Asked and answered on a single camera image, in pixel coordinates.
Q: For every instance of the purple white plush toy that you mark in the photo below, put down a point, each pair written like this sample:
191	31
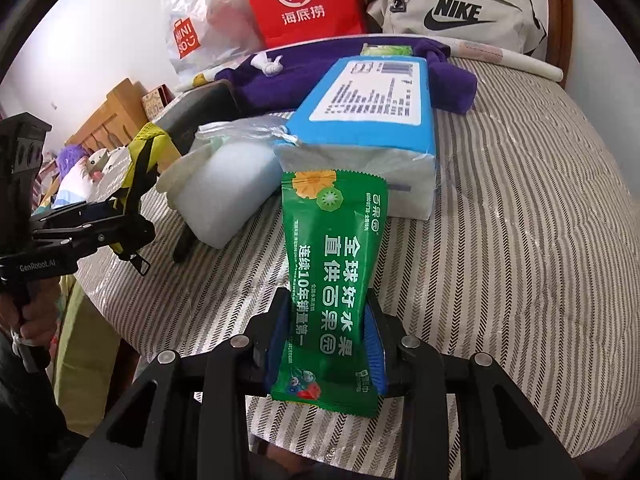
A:
81	171

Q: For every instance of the person's left hand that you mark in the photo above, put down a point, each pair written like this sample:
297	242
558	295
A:
39	316

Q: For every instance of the clear plastic bag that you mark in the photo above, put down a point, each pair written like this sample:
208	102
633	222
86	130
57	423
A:
266	128

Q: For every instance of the blue tissue pack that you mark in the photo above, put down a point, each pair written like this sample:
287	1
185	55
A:
403	155

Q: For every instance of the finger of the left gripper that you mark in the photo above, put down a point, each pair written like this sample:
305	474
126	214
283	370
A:
125	237
100	214

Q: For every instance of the patterned book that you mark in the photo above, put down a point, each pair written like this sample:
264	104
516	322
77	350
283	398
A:
156	100

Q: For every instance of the small green white packet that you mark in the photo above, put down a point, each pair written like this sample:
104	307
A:
385	50

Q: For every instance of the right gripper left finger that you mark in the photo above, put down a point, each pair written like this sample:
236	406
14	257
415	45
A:
268	334

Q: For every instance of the white sponge block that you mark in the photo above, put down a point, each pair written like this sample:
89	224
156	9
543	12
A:
228	189

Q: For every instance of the green fruit snack packet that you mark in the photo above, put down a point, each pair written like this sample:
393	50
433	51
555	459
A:
333	222

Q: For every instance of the purple towel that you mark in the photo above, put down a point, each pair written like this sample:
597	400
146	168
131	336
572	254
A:
334	81

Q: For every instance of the dark green tea box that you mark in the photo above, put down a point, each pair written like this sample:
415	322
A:
213	102

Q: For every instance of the striped bed quilt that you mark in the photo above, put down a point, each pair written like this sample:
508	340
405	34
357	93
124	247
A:
531	254

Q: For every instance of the yellow black pouch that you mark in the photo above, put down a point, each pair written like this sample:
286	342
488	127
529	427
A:
151	153

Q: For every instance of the wooden headboard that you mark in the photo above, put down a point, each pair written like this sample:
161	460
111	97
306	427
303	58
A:
116	122

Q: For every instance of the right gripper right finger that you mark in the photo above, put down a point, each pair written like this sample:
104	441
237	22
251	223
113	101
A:
381	333

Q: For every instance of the white tissue wad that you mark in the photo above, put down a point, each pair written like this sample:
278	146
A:
270	67

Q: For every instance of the beige Nike bag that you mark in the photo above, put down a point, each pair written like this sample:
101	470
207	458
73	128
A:
507	24

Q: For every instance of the white Miniso plastic bag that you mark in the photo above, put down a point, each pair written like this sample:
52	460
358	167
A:
205	34

